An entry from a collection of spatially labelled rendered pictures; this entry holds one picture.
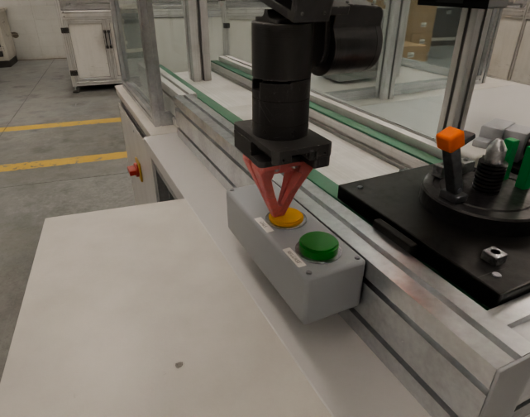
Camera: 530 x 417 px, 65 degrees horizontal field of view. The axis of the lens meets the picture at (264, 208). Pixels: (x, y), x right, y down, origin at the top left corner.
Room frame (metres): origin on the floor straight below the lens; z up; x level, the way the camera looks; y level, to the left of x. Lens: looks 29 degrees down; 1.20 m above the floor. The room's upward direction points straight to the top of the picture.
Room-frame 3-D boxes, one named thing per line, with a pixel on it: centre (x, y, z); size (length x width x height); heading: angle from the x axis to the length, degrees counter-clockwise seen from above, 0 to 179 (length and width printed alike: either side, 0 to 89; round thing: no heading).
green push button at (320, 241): (0.35, -0.06, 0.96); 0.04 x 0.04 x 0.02
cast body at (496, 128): (0.58, -0.36, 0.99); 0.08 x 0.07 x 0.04; 137
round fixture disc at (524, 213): (0.43, -0.26, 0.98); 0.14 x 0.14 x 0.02
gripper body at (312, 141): (0.41, -0.02, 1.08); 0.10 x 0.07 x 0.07; 25
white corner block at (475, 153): (0.56, -0.30, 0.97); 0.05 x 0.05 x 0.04; 26
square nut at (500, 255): (0.32, -0.22, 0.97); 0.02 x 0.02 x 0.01; 26
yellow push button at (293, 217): (0.42, -0.02, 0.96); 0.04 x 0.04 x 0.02
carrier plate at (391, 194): (0.43, -0.26, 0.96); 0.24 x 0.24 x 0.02; 26
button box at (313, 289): (0.42, -0.02, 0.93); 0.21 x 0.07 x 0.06; 26
